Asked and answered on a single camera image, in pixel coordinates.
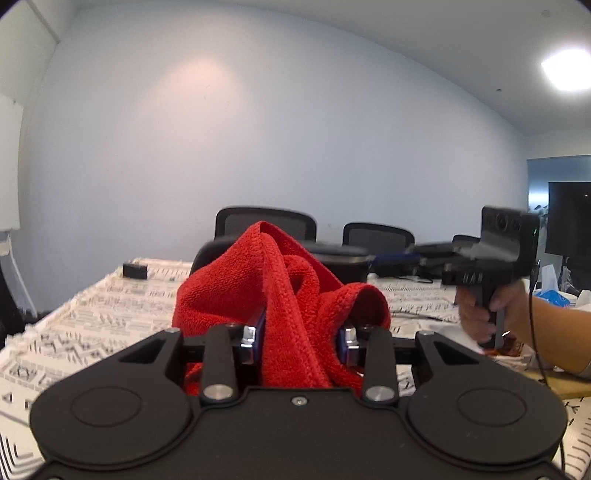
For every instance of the white whiteboard on stand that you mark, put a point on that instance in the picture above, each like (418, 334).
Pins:
(11, 122)

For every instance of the blue tissue box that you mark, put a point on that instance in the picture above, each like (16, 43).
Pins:
(549, 290)

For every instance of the black monitor screen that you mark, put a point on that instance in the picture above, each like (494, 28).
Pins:
(569, 217)

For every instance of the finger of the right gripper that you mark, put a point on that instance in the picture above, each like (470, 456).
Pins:
(396, 265)

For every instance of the black mesh chair far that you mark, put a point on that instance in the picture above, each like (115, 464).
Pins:
(465, 239)

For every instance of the black round pot container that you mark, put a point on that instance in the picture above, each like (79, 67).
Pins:
(349, 264)

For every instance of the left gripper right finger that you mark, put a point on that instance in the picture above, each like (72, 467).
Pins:
(377, 352)

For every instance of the small black box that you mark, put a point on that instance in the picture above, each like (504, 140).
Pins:
(134, 271)

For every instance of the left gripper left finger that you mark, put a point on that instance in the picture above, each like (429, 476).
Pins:
(229, 356)

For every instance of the black camera box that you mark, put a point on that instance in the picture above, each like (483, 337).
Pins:
(510, 236)

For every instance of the patterned white tablecloth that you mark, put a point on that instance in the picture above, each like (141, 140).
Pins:
(117, 312)

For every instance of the person right hand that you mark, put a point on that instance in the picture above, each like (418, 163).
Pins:
(510, 299)

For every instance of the black mesh chair right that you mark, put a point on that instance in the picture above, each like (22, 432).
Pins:
(377, 239)

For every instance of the red towel cloth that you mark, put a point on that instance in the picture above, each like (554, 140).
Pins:
(267, 271)

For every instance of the person right forearm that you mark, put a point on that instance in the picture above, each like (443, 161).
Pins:
(561, 336)

